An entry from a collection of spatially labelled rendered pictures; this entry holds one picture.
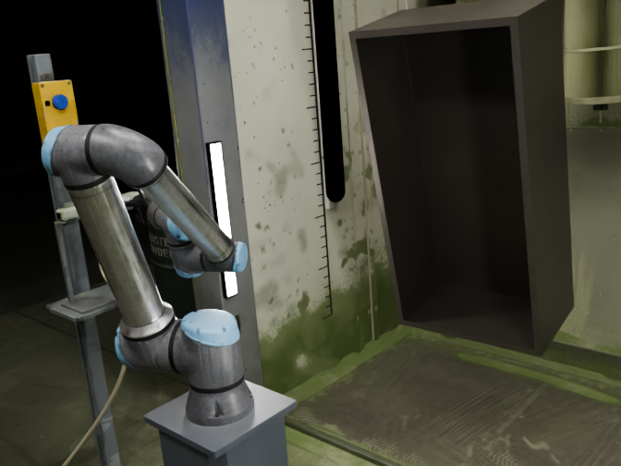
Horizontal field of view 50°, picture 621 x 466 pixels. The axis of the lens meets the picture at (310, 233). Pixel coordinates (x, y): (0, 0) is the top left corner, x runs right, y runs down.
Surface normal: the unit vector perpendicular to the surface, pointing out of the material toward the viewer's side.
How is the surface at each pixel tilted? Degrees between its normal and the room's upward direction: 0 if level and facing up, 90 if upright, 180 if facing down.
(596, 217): 57
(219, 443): 0
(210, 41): 90
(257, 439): 90
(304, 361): 90
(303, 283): 90
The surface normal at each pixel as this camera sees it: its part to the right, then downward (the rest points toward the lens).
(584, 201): -0.60, -0.32
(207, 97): 0.75, 0.12
